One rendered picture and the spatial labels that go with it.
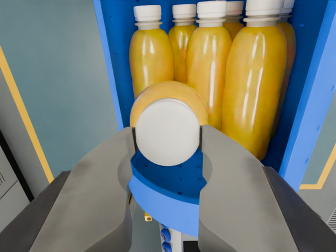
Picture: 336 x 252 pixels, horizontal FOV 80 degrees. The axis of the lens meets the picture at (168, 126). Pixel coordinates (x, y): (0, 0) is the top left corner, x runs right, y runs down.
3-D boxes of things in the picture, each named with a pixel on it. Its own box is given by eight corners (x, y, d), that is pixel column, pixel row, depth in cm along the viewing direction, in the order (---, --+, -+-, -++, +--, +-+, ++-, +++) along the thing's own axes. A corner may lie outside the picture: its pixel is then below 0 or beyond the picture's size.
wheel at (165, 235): (167, 246, 68) (172, 242, 69) (166, 238, 66) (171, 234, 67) (159, 236, 71) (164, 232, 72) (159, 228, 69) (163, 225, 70)
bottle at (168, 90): (199, 118, 32) (238, 150, 14) (160, 138, 33) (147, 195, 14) (179, 78, 31) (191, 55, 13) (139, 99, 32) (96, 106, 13)
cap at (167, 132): (206, 140, 14) (211, 147, 12) (156, 165, 14) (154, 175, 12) (180, 89, 13) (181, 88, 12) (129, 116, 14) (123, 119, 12)
